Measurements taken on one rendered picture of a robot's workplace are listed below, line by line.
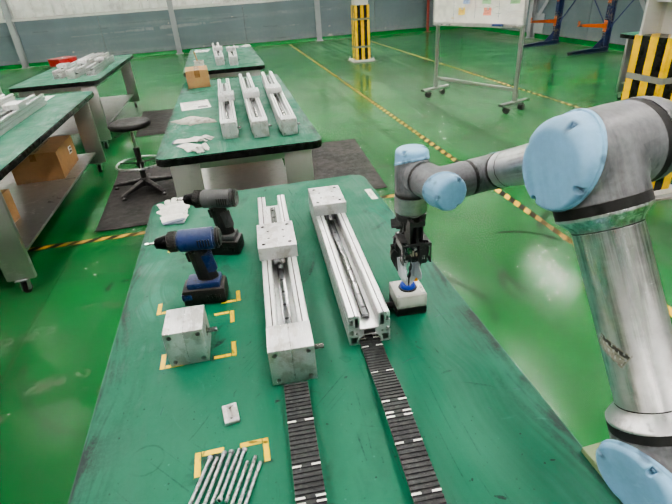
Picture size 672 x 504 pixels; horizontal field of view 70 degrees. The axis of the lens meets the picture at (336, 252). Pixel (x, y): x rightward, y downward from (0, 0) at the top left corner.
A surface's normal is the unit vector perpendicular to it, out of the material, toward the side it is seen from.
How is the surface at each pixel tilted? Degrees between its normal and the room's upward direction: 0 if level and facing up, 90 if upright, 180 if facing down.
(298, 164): 90
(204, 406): 0
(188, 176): 90
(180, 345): 90
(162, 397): 0
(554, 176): 85
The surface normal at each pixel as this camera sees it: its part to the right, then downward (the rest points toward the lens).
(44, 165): 0.27, 0.46
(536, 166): -0.94, 0.14
